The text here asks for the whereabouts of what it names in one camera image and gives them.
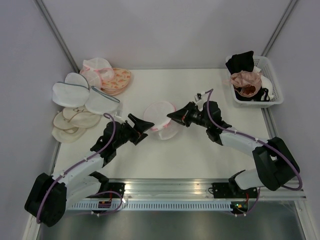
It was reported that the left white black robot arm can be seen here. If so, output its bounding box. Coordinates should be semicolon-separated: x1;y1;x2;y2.
24;113;154;227

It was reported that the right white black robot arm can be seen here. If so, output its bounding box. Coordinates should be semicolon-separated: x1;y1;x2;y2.
167;101;300;198

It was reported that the orange floral laundry bag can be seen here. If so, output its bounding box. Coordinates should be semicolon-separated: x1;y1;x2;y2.
101;68;132;96

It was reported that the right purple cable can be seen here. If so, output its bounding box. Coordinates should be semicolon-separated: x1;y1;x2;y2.
203;88;304;192

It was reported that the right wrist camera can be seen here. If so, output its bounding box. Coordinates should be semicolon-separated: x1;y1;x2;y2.
194;93;203;102

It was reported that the black garment in basket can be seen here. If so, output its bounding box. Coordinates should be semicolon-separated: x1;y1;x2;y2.
225;50;255;75

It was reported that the white plastic basket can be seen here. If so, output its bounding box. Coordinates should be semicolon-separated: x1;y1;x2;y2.
229;55;284;109

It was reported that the pink mesh laundry bag stack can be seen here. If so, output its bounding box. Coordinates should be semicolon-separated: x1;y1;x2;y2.
79;57;115;89

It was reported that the pink trimmed mesh laundry bag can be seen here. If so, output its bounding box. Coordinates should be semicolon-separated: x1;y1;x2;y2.
143;100;180;141

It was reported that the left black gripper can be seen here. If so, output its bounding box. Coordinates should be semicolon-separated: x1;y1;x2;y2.
113;114;154;149

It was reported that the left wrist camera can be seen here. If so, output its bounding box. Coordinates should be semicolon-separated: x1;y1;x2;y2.
114;106;123;119

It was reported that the white bra in basket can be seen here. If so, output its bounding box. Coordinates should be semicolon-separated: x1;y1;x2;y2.
261;75;274;100

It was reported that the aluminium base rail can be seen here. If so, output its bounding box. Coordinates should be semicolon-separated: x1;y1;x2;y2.
109;178;307;201

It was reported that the left aluminium frame post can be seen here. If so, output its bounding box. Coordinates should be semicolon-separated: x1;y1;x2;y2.
33;0;80;73

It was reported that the pink bra in basket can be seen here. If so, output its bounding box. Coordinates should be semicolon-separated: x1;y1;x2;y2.
224;70;262;98

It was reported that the white slotted cable duct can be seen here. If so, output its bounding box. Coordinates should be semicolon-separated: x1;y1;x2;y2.
68;200;233;212

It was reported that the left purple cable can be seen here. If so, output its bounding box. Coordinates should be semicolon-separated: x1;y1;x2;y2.
36;112;117;225

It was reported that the white grey trimmed laundry bag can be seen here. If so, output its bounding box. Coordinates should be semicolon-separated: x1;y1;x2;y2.
52;72;90;108

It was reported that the purple cable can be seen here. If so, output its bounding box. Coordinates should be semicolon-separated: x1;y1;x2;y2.
203;88;304;192
36;112;117;225

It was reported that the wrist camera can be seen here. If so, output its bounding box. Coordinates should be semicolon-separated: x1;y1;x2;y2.
114;106;123;119
194;93;203;102

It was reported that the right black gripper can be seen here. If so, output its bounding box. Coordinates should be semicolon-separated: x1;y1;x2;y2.
167;101;211;129

